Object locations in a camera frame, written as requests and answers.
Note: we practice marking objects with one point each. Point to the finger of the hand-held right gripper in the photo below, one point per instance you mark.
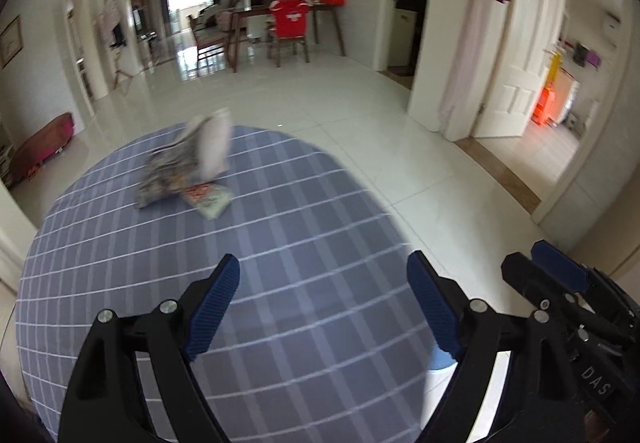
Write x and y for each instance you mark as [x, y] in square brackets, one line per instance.
[522, 275]
[557, 268]

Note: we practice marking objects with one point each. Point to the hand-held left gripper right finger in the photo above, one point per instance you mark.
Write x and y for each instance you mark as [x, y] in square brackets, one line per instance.
[435, 308]

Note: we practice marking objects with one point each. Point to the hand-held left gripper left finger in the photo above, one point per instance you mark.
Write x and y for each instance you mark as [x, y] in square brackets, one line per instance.
[215, 308]

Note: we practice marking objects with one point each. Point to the light blue bin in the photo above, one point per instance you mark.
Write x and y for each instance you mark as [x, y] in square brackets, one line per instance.
[444, 359]

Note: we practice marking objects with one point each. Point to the red green snack packet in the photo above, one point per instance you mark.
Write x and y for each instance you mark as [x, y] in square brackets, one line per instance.
[210, 200]

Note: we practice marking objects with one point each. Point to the silver snack bag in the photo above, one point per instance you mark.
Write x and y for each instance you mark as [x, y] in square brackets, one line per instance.
[160, 173]

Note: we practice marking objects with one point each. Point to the white packet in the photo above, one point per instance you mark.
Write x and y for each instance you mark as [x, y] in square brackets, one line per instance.
[212, 143]

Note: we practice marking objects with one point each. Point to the blue checked tablecloth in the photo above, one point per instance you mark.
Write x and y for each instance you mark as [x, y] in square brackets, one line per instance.
[300, 233]

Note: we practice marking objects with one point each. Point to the orange plastic crate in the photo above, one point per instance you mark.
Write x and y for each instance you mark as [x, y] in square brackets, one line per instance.
[545, 108]

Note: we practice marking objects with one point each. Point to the yellow hanging item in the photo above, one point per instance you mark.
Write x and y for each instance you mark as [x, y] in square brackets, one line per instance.
[554, 73]

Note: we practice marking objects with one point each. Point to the purple hanging items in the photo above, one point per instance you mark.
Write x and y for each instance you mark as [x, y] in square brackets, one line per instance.
[586, 57]

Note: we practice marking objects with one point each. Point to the white panel door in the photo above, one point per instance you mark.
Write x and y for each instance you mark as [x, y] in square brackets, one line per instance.
[525, 53]

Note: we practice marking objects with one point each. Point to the red padded bench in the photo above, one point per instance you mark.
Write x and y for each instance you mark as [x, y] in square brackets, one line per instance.
[42, 145]

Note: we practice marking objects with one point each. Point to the white cabinet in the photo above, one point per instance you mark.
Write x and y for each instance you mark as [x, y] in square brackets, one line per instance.
[405, 38]

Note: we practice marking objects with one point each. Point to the wooden dining chair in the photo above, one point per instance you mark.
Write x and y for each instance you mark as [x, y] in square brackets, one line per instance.
[210, 35]
[287, 48]

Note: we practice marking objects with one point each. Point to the wooden dining table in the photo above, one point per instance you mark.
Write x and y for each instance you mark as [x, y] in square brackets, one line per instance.
[260, 12]

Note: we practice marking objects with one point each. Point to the clothes drying rack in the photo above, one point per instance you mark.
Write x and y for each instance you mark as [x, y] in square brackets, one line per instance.
[112, 23]

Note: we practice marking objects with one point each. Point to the framed wall picture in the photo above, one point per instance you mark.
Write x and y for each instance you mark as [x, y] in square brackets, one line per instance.
[11, 42]

